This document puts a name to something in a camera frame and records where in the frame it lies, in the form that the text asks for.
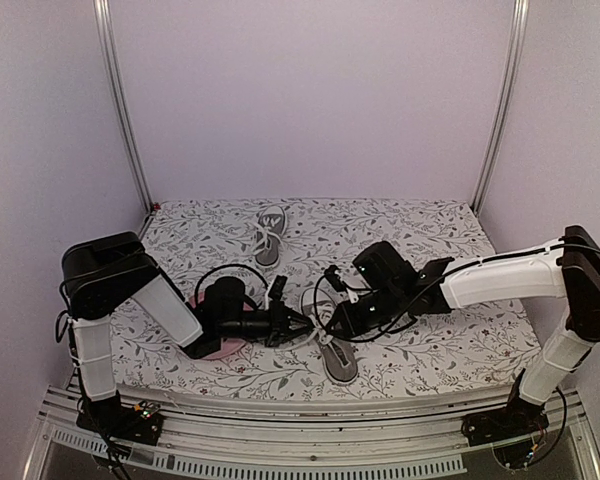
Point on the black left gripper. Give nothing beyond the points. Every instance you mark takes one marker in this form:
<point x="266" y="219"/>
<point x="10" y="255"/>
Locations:
<point x="278" y="322"/>

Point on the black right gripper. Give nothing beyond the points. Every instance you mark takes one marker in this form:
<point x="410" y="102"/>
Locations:
<point x="353" y="327"/>

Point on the grey sneaker with red sole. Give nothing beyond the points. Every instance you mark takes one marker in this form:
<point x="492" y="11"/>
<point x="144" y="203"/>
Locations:
<point x="269" y="229"/>

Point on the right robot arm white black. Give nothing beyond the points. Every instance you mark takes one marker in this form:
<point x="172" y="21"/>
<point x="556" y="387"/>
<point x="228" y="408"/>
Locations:
<point x="566" y="269"/>

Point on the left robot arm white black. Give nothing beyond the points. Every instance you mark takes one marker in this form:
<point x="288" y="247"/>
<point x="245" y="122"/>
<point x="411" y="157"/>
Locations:
<point x="123" y="310"/>

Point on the pink plastic plate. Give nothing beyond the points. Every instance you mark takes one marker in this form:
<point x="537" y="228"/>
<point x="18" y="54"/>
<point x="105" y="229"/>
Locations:
<point x="210" y="345"/>

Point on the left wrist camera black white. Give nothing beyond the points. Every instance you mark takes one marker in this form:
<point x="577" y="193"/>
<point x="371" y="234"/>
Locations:
<point x="273" y="301"/>

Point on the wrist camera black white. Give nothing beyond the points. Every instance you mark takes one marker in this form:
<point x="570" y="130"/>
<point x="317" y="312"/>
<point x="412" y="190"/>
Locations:
<point x="273" y="301"/>
<point x="332" y="275"/>

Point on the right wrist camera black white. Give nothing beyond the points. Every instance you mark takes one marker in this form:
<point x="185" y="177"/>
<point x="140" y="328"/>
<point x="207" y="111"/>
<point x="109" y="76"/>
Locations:
<point x="332" y="275"/>

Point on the aluminium front rail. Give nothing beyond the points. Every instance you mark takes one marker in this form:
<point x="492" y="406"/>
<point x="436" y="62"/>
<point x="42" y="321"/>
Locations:
<point x="209" y="437"/>

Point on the left aluminium frame post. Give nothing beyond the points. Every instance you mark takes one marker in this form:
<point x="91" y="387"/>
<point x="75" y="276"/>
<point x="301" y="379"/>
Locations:
<point x="104" y="25"/>

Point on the aluminium frame post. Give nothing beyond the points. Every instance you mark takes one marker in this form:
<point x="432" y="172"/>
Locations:
<point x="513" y="58"/>
<point x="104" y="25"/>

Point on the right aluminium frame post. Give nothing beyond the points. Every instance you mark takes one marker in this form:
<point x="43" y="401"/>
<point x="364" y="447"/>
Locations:
<point x="513" y="58"/>

